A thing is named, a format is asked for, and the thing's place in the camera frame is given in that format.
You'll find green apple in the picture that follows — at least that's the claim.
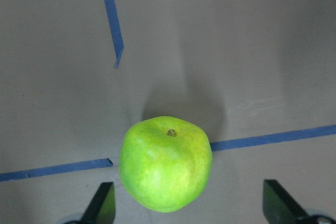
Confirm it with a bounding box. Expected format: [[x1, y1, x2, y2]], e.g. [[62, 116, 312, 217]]
[[119, 116, 212, 213]]

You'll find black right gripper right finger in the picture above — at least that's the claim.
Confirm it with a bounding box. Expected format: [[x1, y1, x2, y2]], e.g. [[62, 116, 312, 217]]
[[262, 179, 309, 224]]

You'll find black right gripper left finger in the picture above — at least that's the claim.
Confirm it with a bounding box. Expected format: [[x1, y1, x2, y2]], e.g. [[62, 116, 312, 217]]
[[80, 182, 116, 224]]

